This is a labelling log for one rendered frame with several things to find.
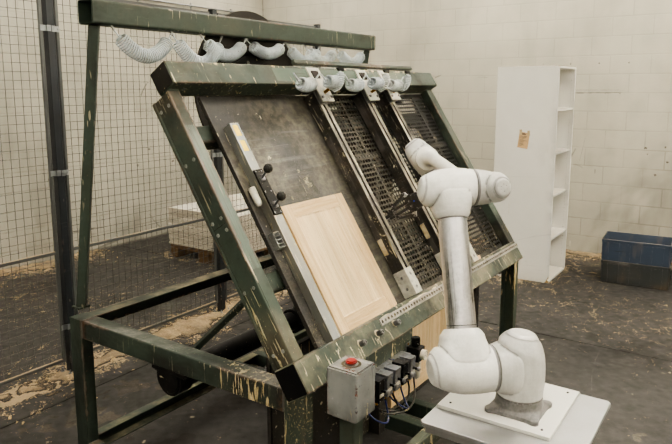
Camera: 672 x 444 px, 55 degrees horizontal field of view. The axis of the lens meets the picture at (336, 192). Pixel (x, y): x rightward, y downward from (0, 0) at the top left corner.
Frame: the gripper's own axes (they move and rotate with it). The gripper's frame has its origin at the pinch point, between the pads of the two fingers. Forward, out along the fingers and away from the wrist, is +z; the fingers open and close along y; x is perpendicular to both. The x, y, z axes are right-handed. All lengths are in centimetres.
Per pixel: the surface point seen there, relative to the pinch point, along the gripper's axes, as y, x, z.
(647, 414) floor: -159, -125, -16
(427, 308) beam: -45.8, 1.5, 3.5
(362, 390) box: -56, 91, -16
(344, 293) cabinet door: -24, 48, 7
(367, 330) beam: -41, 49, 3
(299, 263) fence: -6, 68, 4
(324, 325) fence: -32, 70, 5
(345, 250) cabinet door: -7.1, 34.1, 6.6
